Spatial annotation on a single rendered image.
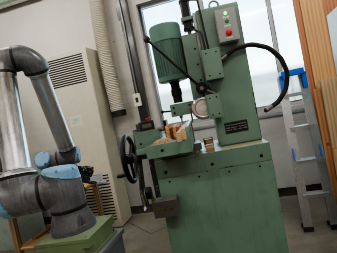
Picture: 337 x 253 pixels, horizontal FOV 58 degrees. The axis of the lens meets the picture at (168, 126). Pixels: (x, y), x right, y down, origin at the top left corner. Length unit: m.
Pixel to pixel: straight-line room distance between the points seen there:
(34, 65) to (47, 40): 2.21
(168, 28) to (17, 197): 1.08
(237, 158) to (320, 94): 1.46
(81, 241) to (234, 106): 0.96
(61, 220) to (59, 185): 0.14
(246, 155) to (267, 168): 0.12
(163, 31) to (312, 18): 1.66
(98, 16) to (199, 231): 2.33
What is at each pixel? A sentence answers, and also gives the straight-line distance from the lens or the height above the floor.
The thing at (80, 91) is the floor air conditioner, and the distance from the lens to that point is 3.12.
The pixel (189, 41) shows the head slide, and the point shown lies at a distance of 1.69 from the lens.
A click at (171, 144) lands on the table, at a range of 1.38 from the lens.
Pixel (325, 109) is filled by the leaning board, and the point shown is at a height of 0.80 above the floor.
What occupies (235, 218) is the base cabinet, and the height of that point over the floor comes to 0.45.
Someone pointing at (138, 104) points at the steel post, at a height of 1.16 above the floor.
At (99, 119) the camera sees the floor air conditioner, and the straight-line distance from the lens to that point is 3.04.
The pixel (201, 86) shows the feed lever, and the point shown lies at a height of 1.13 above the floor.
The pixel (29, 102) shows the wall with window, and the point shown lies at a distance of 3.80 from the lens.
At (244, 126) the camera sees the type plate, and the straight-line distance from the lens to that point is 1.64.
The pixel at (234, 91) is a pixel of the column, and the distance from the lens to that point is 1.63.
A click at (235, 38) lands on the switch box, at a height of 1.33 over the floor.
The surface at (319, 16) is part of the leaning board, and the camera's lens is 3.05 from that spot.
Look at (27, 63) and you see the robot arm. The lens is 1.51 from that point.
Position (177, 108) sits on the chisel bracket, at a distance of 1.69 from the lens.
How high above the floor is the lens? 1.04
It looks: 3 degrees down
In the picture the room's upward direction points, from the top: 11 degrees counter-clockwise
